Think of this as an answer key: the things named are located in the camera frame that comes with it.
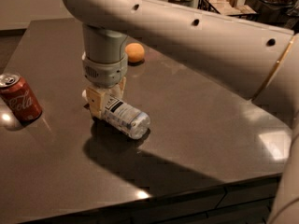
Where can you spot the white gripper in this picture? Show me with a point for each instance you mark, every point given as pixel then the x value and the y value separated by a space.
pixel 107 73

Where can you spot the clear plastic water bottle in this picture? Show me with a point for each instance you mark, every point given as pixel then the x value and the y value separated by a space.
pixel 125 118

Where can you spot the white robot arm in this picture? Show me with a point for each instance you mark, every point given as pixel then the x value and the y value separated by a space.
pixel 256 61

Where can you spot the orange fruit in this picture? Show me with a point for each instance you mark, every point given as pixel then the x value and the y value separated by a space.
pixel 135 52

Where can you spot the red Coca-Cola can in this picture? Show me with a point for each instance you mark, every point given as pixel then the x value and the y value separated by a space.
pixel 19 97

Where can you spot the black box under jar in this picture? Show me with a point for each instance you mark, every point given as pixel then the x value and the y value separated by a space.
pixel 276 15

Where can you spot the black wire napkin basket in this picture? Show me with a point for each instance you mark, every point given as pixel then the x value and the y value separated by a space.
pixel 228 8

